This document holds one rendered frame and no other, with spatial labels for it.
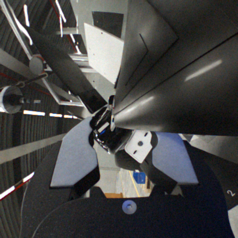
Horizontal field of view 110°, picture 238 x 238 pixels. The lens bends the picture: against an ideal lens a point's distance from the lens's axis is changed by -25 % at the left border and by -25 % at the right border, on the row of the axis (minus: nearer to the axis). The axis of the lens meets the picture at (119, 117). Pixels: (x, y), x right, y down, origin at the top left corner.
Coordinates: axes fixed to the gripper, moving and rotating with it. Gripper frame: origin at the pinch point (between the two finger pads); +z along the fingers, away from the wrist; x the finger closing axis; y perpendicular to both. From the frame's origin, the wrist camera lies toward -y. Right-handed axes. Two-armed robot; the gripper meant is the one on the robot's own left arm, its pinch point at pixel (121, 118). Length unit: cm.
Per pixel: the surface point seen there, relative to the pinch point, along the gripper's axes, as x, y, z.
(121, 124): 0.1, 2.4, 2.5
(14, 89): -26.3, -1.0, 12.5
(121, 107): 0.0, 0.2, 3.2
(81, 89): -10.8, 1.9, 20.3
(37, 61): -67, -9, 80
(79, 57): -34, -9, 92
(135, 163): 7.4, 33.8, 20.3
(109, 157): -52, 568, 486
